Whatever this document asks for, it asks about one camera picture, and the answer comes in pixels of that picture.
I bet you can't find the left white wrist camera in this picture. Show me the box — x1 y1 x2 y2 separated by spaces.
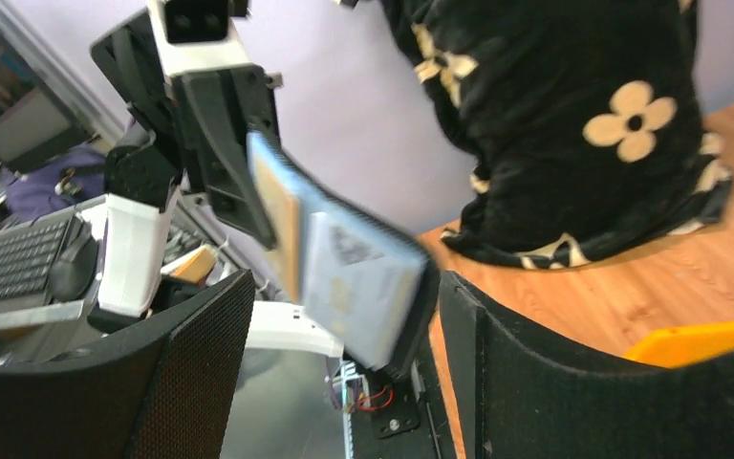
145 0 251 78

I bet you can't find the black computer keyboard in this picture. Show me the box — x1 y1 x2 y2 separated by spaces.
0 216 83 301

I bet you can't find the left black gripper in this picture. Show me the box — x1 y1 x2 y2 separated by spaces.
91 9 279 249

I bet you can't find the black floral blanket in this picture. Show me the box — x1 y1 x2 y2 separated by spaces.
381 0 734 270

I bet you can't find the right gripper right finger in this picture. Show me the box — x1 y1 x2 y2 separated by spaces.
439 272 734 458

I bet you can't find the yellow three-compartment bin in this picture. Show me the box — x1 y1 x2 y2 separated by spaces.
624 321 734 368

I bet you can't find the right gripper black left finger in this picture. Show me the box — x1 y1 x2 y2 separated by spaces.
0 270 255 458

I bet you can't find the black computer mouse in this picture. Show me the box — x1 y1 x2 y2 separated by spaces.
48 223 99 302

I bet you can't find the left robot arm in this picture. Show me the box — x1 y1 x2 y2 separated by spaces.
88 1 278 334

